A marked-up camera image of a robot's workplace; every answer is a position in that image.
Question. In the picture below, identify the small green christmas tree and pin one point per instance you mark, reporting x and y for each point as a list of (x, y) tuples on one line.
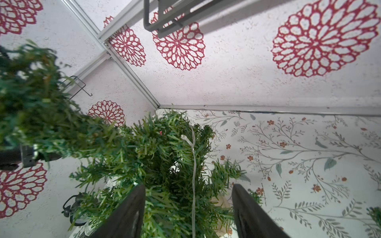
[(165, 153), (375, 214)]

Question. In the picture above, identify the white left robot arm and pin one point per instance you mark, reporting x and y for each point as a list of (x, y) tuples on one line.
[(32, 199)]

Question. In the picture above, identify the grey wall shelf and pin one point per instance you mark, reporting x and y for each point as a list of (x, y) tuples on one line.
[(175, 15)]

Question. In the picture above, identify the left small green christmas tree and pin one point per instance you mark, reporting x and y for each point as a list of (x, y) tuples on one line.
[(375, 214)]

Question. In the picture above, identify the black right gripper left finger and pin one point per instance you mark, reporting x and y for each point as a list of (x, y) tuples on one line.
[(127, 220)]

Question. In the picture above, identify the right small green christmas tree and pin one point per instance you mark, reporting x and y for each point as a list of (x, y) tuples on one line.
[(165, 153)]

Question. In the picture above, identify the black wire wall rack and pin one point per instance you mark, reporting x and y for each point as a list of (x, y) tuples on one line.
[(73, 85)]

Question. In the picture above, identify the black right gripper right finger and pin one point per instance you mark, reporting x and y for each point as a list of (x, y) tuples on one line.
[(250, 219)]

